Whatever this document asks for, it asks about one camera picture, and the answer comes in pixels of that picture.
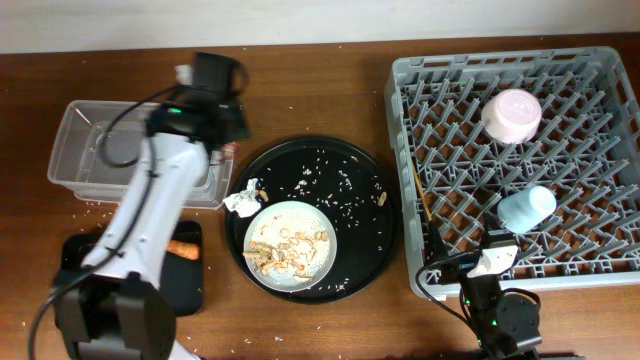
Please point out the peanut on tray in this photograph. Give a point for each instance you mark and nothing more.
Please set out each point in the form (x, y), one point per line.
(263, 195)
(382, 199)

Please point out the black rectangular tray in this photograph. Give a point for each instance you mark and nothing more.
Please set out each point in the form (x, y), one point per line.
(181, 279)

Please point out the white tissue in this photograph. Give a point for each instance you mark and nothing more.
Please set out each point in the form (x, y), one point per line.
(244, 203)

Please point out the grey dishwasher rack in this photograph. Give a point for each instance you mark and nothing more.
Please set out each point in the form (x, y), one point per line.
(586, 151)

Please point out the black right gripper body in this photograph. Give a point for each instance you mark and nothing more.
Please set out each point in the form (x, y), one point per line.
(457, 269)

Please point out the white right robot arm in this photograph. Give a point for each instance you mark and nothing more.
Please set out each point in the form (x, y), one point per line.
(504, 321)

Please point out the light blue cup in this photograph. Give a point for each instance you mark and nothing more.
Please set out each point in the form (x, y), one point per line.
(523, 211)

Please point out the wooden chopstick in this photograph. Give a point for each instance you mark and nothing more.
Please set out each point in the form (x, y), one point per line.
(421, 193)

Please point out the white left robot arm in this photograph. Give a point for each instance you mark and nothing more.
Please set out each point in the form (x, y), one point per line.
(111, 307)

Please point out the orange carrot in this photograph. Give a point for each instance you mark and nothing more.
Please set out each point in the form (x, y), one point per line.
(184, 250)

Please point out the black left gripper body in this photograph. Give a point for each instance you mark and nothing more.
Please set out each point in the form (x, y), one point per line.
(237, 110)

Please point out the round black tray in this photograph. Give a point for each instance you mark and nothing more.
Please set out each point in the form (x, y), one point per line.
(344, 182)

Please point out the grey plate with food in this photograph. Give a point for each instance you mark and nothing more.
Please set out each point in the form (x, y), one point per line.
(290, 246)

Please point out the clear plastic bin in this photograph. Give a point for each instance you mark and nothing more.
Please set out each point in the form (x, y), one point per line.
(76, 164)

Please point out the red snack wrapper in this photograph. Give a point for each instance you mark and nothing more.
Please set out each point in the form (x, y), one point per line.
(229, 150)

